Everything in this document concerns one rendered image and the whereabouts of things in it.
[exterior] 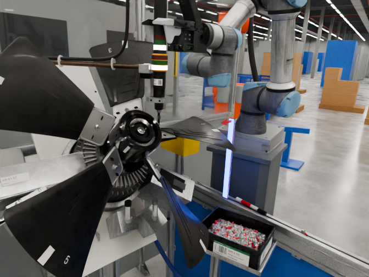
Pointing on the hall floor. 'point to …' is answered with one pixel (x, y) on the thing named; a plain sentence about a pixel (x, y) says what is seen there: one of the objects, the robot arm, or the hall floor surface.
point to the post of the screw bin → (215, 265)
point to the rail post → (169, 242)
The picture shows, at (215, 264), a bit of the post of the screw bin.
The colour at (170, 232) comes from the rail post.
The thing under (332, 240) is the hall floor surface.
